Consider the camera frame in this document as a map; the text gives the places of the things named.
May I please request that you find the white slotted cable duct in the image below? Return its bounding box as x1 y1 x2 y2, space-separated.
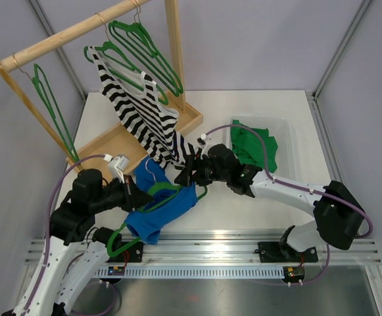
94 266 284 279

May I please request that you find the green tank top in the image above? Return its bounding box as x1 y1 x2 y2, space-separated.
230 127 278 172

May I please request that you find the green hanger of striped top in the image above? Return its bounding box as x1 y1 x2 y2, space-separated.
84 14 170 106

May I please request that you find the black white striped tank top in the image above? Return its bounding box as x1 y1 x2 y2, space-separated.
87 46 202 169

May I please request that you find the white plastic basket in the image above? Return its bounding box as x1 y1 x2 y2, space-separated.
224 114 297 180

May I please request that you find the green hanger of blue top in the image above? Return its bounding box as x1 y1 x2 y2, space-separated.
107 157 208 259

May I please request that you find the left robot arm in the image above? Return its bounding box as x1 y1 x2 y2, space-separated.
6 169 153 315

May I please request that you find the wooden clothes rack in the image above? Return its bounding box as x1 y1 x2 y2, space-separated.
0 1 203 173

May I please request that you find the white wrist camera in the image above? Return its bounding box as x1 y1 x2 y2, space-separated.
103 154 130 184
197 133 211 156

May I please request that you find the empty green hanger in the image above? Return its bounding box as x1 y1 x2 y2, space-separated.
126 1 162 58
108 20 183 97

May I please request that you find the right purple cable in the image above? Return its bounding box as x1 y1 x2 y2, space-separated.
203 124 375 238

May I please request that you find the empty green hanger front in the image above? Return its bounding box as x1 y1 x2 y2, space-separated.
108 20 183 97

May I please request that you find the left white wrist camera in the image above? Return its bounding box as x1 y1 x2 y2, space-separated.
103 154 130 184

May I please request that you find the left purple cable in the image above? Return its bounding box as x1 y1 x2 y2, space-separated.
19 153 119 316

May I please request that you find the aluminium mounting rail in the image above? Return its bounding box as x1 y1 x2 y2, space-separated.
24 229 382 267

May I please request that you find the empty green hanger rear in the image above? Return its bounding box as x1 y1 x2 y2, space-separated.
126 1 162 58

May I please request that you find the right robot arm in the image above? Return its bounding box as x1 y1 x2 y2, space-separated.
175 144 365 263

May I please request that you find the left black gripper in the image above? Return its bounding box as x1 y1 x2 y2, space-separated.
91 174 155 213

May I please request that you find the blue tank top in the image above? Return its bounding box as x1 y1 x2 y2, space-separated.
125 157 199 246

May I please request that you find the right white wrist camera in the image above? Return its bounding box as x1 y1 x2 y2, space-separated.
197 133 211 156

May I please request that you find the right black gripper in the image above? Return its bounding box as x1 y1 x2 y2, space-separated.
175 155 230 187

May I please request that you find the purple cable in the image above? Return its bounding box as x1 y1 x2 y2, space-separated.
203 124 375 238
19 153 119 316

